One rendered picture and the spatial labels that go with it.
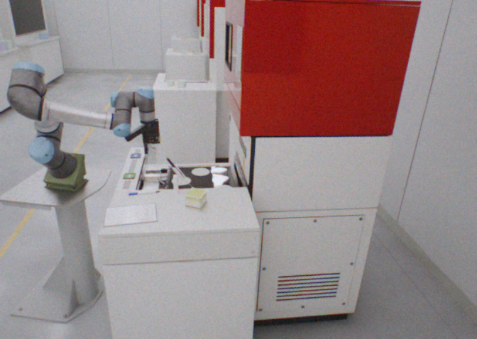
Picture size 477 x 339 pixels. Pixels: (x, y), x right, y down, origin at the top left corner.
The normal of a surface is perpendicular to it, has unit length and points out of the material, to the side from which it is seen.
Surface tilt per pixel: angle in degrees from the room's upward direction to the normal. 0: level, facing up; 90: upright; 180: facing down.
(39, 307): 0
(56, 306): 0
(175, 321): 90
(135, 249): 90
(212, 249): 90
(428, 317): 0
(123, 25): 90
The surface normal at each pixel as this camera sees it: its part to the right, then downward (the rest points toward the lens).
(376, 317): 0.04, -0.91
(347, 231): 0.13, 0.40
